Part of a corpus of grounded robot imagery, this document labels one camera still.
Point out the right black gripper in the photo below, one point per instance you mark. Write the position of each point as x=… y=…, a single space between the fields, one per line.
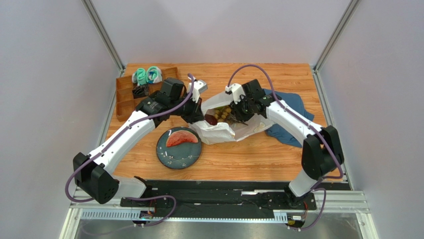
x=241 y=108

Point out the white plastic bag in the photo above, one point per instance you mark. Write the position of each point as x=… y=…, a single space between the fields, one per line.
x=224 y=132

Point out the right aluminium frame post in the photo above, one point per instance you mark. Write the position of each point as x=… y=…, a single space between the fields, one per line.
x=347 y=15

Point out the fake dark red plum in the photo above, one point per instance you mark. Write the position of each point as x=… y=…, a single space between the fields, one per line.
x=210 y=119

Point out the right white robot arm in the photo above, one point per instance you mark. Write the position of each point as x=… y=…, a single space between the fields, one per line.
x=321 y=147

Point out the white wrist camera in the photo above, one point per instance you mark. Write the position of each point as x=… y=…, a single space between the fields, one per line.
x=236 y=91
x=196 y=88

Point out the fake watermelon slice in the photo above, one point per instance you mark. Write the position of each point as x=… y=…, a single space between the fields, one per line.
x=181 y=136

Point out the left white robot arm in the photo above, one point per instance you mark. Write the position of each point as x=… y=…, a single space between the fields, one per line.
x=93 y=172

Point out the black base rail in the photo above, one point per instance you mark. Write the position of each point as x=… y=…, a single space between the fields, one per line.
x=219 y=199

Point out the aluminium frame post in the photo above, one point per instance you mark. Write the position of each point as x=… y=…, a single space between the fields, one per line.
x=347 y=15
x=96 y=19

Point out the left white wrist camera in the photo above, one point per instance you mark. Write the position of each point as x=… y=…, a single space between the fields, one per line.
x=196 y=88

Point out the wooden compartment tray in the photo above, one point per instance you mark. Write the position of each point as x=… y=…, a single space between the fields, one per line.
x=125 y=100

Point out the left aluminium frame post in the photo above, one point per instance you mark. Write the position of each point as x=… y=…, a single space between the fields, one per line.
x=96 y=19

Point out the green white rolled socks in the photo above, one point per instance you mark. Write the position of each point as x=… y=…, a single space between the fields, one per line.
x=152 y=75

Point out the dark blue ceramic plate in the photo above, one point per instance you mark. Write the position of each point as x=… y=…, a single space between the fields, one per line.
x=181 y=156

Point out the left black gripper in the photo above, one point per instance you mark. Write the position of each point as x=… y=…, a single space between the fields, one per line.
x=196 y=114

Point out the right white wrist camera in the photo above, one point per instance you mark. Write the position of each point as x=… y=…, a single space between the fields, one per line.
x=236 y=91

